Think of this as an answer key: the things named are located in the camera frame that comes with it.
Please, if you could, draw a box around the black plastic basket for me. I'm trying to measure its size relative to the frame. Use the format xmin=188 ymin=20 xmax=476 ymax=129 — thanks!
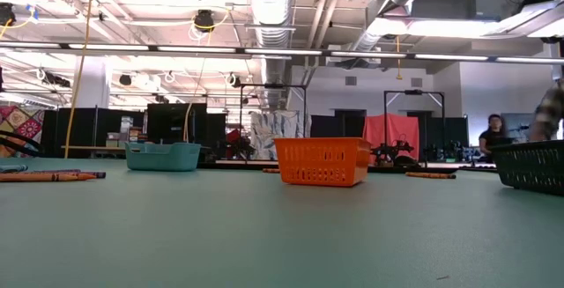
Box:
xmin=489 ymin=140 xmax=564 ymax=197

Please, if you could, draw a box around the person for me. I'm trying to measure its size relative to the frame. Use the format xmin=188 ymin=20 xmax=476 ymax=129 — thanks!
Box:
xmin=479 ymin=114 xmax=515 ymax=158
xmin=528 ymin=78 xmax=564 ymax=144

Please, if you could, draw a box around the red cloth curtain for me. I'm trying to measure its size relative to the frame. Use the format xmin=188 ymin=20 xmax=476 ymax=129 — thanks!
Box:
xmin=361 ymin=113 xmax=420 ymax=164

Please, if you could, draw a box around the colourful patterned quilt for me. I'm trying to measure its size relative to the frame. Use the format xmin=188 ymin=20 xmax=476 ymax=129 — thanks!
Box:
xmin=0 ymin=105 xmax=45 ymax=157

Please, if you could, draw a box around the black partition panel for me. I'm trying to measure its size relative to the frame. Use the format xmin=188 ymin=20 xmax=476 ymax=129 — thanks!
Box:
xmin=41 ymin=107 xmax=146 ymax=158
xmin=146 ymin=102 xmax=228 ymax=157

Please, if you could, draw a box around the white plastic sheet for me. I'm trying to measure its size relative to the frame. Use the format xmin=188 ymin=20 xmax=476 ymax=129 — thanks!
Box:
xmin=249 ymin=110 xmax=309 ymax=160

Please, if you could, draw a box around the yellow cable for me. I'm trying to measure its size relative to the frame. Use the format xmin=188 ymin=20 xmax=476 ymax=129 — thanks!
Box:
xmin=63 ymin=0 xmax=96 ymax=158

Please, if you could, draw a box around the black ceiling dome lamp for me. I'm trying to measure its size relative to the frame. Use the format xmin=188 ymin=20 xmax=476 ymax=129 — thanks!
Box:
xmin=193 ymin=9 xmax=216 ymax=33

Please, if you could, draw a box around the black metal frame stand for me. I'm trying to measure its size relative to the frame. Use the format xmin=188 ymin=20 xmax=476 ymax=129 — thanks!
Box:
xmin=382 ymin=89 xmax=446 ymax=120
xmin=239 ymin=84 xmax=308 ymax=139

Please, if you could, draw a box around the orange plastic basket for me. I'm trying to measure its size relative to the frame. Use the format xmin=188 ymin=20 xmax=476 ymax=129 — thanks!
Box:
xmin=273 ymin=137 xmax=372 ymax=188

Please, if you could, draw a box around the long ceiling light strip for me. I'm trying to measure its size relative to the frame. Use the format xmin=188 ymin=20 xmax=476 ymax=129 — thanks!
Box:
xmin=0 ymin=41 xmax=564 ymax=64

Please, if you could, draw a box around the dark wall monitor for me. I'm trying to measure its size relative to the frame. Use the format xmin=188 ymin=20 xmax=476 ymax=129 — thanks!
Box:
xmin=501 ymin=112 xmax=537 ymax=142

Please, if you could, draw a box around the teal plastic bin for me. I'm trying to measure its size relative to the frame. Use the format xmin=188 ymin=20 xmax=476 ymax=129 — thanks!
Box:
xmin=124 ymin=141 xmax=202 ymax=173

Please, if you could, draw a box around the purple crayon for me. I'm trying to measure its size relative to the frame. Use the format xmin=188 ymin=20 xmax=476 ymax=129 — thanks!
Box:
xmin=26 ymin=169 xmax=108 ymax=180

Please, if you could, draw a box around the green table mat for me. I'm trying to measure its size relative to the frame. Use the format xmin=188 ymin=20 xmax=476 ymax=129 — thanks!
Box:
xmin=0 ymin=155 xmax=564 ymax=288

